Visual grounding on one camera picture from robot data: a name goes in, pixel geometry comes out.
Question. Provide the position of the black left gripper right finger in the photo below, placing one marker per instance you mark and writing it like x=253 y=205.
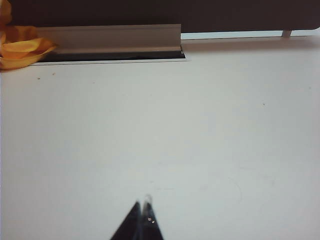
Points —
x=150 y=230

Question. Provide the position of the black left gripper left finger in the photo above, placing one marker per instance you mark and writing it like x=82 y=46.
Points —
x=130 y=225

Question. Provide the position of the wide brown desk divider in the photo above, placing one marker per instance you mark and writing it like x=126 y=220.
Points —
x=175 y=12

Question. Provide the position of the yellow crumpled cloth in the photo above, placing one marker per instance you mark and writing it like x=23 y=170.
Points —
x=20 y=50

